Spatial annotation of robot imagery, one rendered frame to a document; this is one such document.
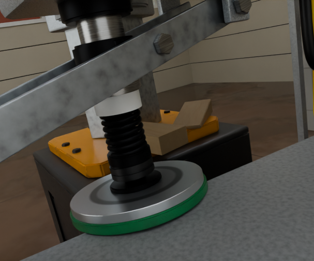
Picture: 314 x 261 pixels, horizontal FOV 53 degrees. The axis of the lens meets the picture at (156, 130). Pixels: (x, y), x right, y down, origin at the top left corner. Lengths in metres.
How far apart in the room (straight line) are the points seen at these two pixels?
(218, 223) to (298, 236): 0.09
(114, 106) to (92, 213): 0.15
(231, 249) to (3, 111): 0.28
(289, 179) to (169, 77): 7.21
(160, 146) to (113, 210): 0.39
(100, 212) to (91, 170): 0.44
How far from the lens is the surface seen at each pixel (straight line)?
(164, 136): 0.80
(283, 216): 0.42
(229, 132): 1.03
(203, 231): 0.40
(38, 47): 6.47
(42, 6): 0.47
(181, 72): 7.86
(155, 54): 0.44
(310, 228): 0.40
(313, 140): 0.66
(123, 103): 0.44
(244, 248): 0.37
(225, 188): 0.49
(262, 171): 0.54
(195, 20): 0.50
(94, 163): 0.86
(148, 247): 0.39
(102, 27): 0.44
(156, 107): 1.14
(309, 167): 0.54
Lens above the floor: 1.04
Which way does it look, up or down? 15 degrees down
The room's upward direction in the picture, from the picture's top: 11 degrees counter-clockwise
